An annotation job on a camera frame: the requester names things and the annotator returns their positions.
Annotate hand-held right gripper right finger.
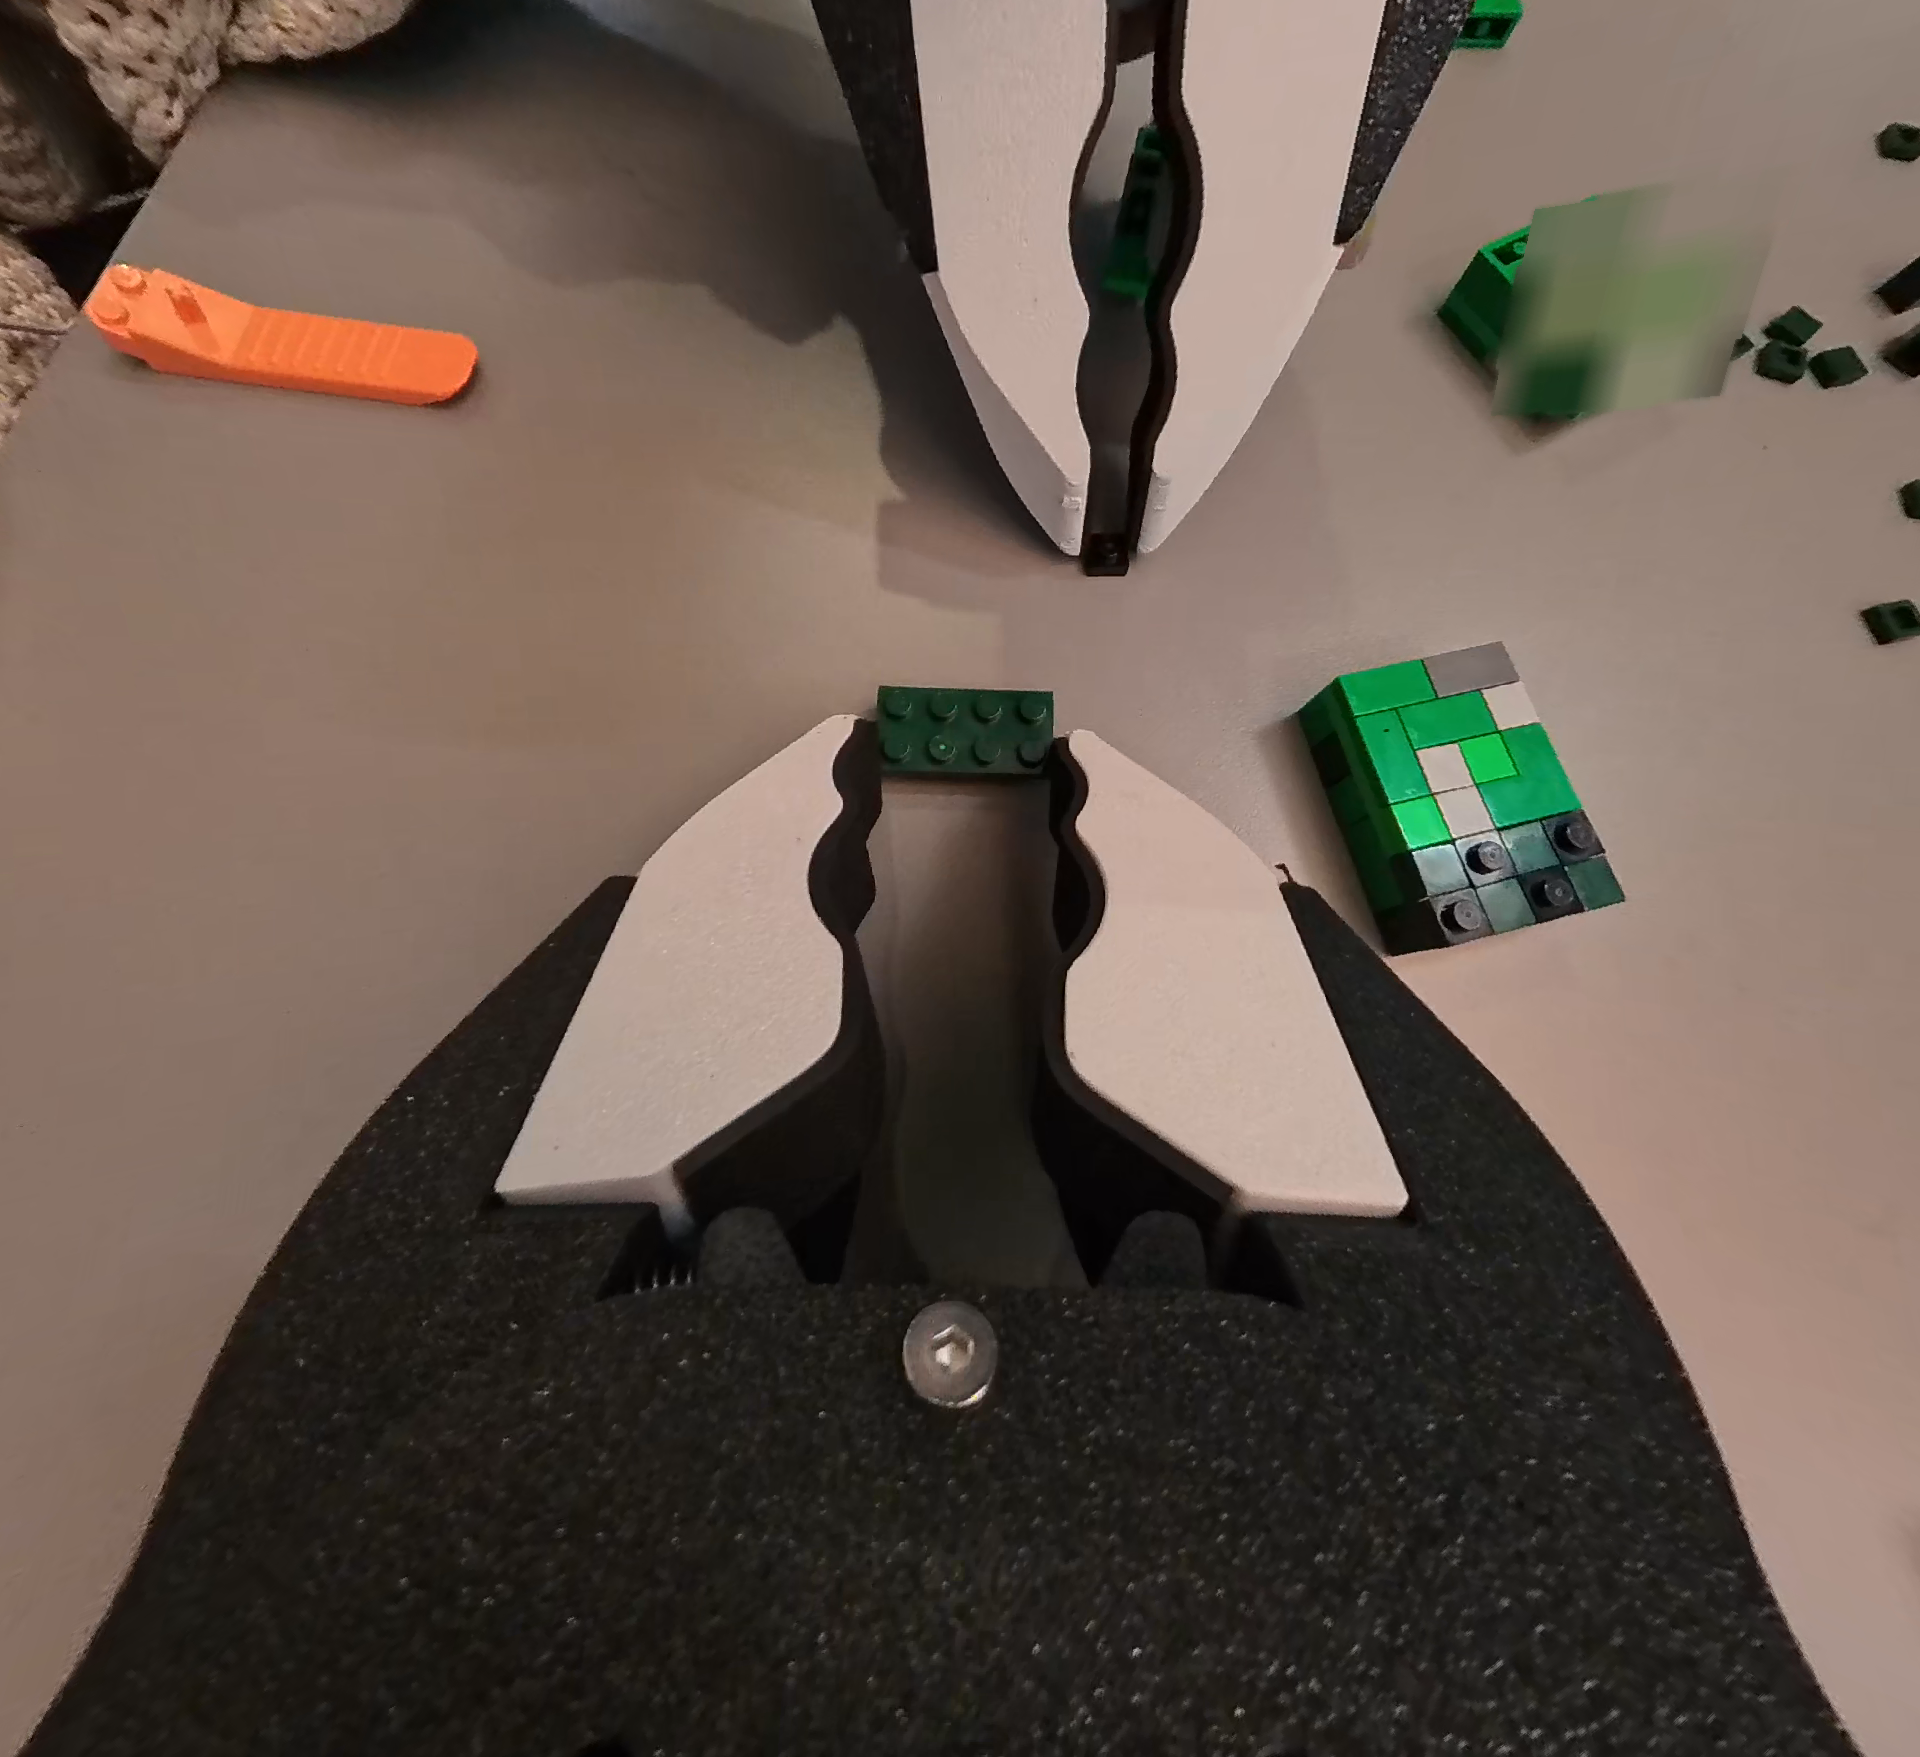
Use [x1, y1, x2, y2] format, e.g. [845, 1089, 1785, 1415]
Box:
[1052, 730, 1413, 1218]

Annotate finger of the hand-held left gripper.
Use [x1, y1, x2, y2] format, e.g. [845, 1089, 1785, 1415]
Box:
[1132, 0, 1421, 559]
[896, 0, 1115, 559]

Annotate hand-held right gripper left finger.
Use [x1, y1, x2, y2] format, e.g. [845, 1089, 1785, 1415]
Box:
[496, 717, 888, 1208]

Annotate scattered small green bricks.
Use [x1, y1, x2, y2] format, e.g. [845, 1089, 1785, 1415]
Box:
[1100, 0, 1920, 652]

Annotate small green brick assembly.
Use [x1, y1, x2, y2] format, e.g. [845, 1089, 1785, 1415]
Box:
[1294, 643, 1632, 958]

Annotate dark green brick plate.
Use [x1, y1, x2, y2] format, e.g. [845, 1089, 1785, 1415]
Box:
[875, 681, 1055, 783]

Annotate orange brick separator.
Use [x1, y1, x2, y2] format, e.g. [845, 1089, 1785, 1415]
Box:
[82, 264, 483, 409]

